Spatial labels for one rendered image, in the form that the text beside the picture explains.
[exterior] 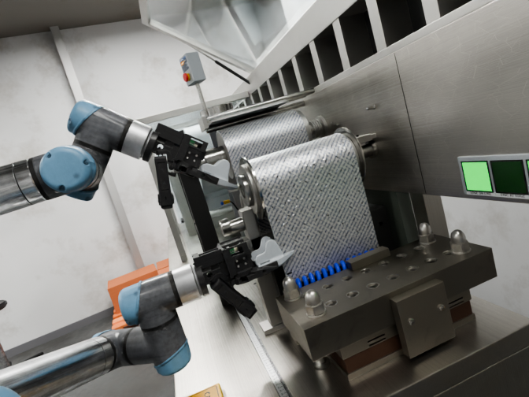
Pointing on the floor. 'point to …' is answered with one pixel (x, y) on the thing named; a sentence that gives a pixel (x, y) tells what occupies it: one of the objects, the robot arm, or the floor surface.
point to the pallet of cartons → (131, 284)
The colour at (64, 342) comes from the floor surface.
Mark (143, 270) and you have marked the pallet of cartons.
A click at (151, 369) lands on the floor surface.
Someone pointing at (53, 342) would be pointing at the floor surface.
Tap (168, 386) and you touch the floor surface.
